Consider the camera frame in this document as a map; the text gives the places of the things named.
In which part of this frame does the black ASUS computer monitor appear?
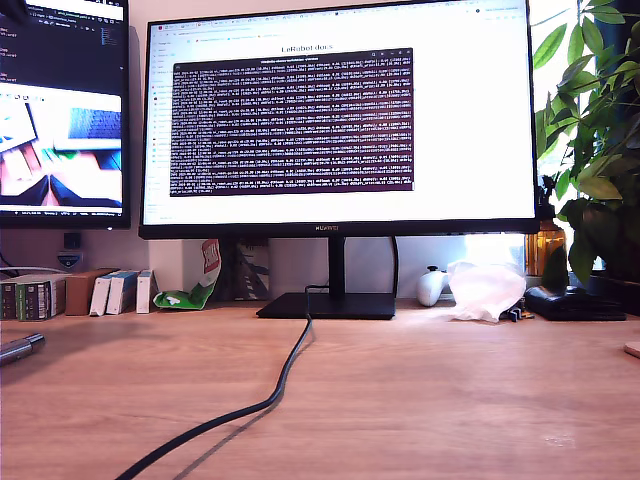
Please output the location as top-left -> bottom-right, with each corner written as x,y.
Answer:
0,0 -> 133,231

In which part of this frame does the black leather pouch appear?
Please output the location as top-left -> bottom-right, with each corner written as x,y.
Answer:
524,284 -> 628,322

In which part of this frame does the long black table cable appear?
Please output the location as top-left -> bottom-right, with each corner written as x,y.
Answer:
114,284 -> 332,480

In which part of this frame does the green Jenkki gum bag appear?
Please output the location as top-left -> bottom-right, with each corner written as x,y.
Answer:
151,237 -> 223,311

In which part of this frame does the amber glass bottle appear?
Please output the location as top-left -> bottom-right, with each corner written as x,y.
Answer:
524,172 -> 569,278

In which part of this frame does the green and white box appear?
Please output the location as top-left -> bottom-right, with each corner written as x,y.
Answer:
0,278 -> 19,321
14,275 -> 67,322

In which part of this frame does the green leafy houseplant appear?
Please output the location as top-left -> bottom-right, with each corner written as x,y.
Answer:
531,0 -> 640,287

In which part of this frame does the blue and white box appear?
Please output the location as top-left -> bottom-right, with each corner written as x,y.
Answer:
135,268 -> 154,315
105,269 -> 141,316
88,270 -> 122,317

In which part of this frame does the black cable behind stand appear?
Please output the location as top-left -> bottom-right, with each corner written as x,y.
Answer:
390,235 -> 402,300

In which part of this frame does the small black orange clip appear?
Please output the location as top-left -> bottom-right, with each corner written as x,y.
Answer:
499,304 -> 538,322

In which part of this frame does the white game controller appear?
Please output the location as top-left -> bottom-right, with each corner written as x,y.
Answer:
416,264 -> 452,308

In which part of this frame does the metallic laser pointer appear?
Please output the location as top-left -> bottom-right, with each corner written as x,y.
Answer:
0,331 -> 48,369

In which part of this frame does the grey patterned card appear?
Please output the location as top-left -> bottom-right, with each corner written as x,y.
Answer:
219,237 -> 272,302

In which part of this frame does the brown cardboard box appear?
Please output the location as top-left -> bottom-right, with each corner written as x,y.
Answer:
64,268 -> 119,317

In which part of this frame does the white plastic bag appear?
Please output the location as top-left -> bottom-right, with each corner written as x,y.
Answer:
445,259 -> 528,324

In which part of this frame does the clear sanitizer bottle blue label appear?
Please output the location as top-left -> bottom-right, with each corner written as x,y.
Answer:
55,231 -> 86,274

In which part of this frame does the black Huawei computer monitor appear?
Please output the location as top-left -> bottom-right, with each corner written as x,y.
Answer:
137,0 -> 543,321

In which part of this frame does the white cable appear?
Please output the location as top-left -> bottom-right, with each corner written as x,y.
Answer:
0,265 -> 67,278

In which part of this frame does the black plant pot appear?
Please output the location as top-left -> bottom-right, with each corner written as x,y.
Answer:
586,272 -> 640,317

